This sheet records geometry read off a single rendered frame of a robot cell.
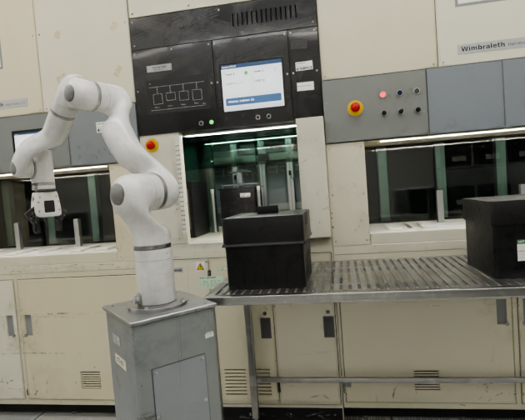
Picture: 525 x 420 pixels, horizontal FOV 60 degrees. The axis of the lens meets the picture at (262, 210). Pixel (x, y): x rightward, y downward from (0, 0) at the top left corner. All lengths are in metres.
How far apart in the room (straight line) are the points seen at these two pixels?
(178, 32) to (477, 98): 1.36
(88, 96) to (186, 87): 0.72
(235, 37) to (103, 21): 0.66
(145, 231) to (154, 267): 0.12
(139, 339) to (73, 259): 1.15
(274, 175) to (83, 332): 1.47
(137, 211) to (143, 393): 0.53
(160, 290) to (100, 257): 0.97
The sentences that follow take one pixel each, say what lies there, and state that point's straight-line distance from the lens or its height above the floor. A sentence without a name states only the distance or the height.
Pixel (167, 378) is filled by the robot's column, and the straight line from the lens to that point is 1.46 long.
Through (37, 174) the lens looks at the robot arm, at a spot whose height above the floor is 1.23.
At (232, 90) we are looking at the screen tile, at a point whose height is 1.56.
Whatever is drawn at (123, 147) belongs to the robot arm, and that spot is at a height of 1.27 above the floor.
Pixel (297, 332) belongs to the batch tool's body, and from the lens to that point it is 2.18.
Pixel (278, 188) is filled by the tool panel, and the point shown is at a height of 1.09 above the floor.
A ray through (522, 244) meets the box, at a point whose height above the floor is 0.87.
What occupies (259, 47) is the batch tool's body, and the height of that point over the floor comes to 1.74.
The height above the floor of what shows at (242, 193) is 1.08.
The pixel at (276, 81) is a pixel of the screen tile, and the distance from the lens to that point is 2.12.
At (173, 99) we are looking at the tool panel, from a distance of 2.23.
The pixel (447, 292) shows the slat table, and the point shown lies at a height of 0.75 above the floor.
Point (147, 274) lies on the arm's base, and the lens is 1.46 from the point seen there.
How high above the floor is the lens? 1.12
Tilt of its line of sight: 3 degrees down
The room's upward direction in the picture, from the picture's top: 4 degrees counter-clockwise
